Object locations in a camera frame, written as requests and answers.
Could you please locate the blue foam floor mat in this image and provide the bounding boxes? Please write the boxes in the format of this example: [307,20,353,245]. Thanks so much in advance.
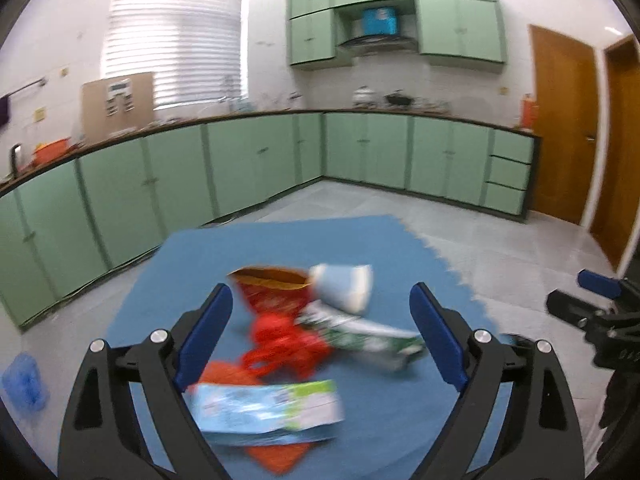
[105,216,496,479]

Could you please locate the orange mesh net bag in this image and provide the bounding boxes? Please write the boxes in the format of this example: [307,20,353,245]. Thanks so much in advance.
[198,361,314,476]

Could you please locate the green upper wall cabinets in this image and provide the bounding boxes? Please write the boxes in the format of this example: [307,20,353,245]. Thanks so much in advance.
[286,0,508,72]

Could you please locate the brown cardboard box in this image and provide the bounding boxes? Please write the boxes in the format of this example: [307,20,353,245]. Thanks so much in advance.
[80,73,155,144]

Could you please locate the orange plastic basin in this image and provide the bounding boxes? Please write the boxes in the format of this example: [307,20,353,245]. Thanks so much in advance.
[32,138,70,167]

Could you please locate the blue box on hood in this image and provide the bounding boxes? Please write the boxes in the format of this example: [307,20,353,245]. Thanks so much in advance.
[361,6,399,36]

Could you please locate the small red plastic bag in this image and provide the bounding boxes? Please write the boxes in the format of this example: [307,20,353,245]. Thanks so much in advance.
[241,313,332,382]

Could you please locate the red paper snack cup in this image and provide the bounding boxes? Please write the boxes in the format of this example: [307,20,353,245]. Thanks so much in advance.
[229,266,312,318]

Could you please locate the steel kettle on counter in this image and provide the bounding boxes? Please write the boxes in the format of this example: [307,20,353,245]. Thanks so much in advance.
[10,143,25,180]

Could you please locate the orange thermos flask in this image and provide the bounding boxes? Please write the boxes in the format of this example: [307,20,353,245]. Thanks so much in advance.
[518,93,538,131]

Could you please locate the large white plastic food bag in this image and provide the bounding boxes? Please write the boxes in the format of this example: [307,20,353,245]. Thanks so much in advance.
[296,300,427,372]

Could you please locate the white cooking pot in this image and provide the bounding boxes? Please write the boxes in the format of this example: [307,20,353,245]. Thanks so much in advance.
[352,86,378,110]

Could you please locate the steel range hood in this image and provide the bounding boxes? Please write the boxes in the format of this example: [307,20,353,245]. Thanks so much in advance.
[337,34,419,56]

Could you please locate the white paper cup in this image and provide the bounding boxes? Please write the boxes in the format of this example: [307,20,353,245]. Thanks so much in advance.
[309,263,373,315]

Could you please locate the light blue snack wrapper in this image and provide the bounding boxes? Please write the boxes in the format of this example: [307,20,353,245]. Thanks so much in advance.
[189,380,344,446]

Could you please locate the chrome sink faucet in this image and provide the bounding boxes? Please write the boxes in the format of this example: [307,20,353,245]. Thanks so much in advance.
[218,75,243,114]

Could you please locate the brown wooden door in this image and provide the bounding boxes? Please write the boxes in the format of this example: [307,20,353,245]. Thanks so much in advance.
[590,36,639,271]
[529,25,599,224]

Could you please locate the dark hanging cloth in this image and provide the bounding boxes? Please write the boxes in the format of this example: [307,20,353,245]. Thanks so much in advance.
[0,94,11,128]

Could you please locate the black wok pan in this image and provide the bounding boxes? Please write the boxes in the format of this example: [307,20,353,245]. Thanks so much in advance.
[384,90,414,110]

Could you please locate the blue plastic bag on floor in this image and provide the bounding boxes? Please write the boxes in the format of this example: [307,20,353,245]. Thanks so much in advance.
[1,352,49,414]

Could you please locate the green lower kitchen cabinets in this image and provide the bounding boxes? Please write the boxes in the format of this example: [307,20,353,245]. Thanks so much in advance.
[1,110,541,328]

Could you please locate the white window blind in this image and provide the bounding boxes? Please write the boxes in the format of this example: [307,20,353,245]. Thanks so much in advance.
[100,0,243,108]

